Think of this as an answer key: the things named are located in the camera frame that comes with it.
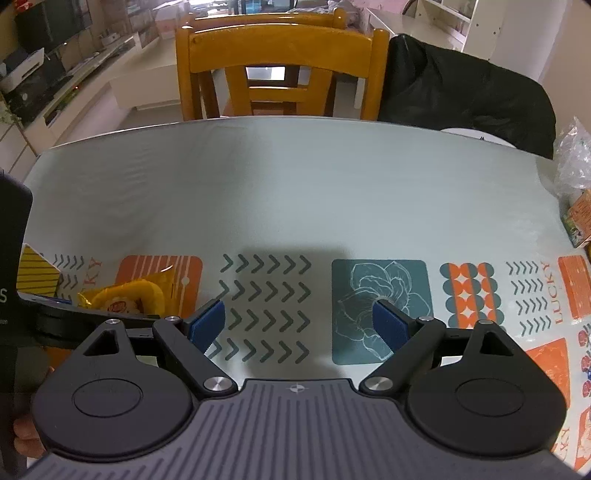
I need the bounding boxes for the black jacket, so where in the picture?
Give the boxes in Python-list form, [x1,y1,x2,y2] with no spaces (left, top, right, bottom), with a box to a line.
[378,34,557,160]

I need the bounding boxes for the white shelf unit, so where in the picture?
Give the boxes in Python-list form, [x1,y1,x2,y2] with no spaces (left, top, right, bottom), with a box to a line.
[422,0,505,53]

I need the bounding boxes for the computer monitor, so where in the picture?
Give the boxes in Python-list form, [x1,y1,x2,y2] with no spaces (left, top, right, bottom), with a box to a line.
[239,0,297,14]

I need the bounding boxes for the person's left hand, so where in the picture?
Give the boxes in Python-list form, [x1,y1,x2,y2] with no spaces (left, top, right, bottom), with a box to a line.
[13,414,47,460]

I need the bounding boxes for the white television cabinet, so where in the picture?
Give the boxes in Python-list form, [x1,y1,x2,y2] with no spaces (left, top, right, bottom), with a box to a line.
[0,32,182,174]

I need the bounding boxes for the desktop with printed tablecloth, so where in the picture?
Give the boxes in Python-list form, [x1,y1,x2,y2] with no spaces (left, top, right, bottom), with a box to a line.
[17,115,591,476]

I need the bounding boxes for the orange carton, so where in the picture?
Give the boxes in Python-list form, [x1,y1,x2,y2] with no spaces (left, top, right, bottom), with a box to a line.
[562,188,591,249]

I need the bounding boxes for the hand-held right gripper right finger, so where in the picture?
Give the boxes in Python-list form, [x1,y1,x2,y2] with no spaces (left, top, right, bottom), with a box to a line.
[359,298,514,396]

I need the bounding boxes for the black television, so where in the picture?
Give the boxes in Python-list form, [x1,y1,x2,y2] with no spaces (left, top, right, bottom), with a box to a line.
[17,0,94,51]

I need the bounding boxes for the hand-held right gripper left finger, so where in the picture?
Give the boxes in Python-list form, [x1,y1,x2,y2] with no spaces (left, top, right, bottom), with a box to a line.
[84,298,236,396]

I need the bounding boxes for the yellow snack packet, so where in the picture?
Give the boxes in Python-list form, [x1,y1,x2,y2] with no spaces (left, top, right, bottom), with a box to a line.
[76,266,178,320]

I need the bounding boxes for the white side table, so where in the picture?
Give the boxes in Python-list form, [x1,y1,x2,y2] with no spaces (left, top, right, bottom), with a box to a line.
[364,8,468,52]

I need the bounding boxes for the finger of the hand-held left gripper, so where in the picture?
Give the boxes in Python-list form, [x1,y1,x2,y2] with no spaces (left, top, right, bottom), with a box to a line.
[18,294,162,350]

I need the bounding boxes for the wooden chair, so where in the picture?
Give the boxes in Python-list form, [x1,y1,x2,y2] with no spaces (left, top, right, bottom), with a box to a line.
[179,10,348,32]
[174,25,390,123]

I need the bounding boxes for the clear plastic bag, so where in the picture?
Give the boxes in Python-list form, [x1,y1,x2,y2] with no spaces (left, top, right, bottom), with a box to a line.
[553,117,591,197]

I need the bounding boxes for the white printer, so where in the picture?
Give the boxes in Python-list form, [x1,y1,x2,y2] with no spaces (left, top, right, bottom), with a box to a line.
[0,48,47,94]

